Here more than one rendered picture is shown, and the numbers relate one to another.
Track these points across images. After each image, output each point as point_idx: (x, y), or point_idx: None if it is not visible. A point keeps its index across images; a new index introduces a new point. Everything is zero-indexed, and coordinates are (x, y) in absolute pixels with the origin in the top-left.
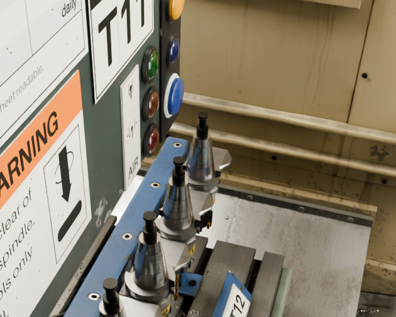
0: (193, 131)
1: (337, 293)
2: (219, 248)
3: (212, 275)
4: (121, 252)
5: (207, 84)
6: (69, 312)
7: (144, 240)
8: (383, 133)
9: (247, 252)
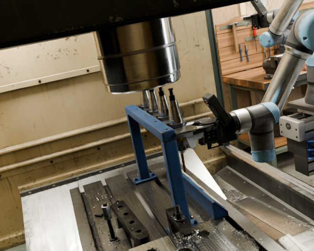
0: (110, 139)
1: (197, 170)
2: (150, 167)
3: (156, 172)
4: (149, 116)
5: (109, 115)
6: (153, 125)
7: (161, 95)
8: (179, 103)
9: (161, 163)
